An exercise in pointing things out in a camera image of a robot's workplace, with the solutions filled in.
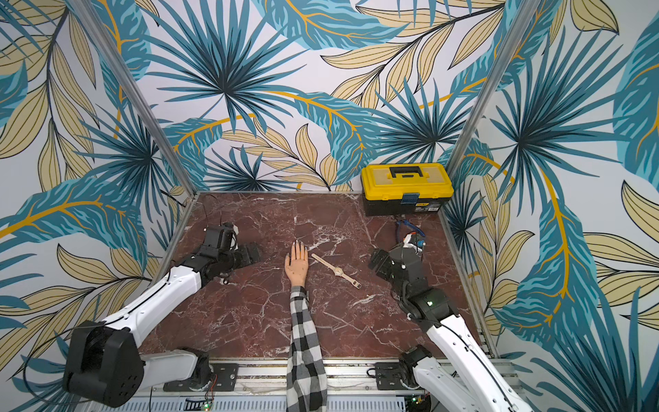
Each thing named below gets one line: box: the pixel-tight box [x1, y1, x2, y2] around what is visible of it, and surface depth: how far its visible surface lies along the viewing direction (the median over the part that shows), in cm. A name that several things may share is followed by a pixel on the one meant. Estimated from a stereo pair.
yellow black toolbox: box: [360, 163, 455, 217], surface depth 105 cm
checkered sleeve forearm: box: [286, 285, 328, 412], surface depth 75 cm
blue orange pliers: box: [395, 219, 427, 243], surface depth 109 cm
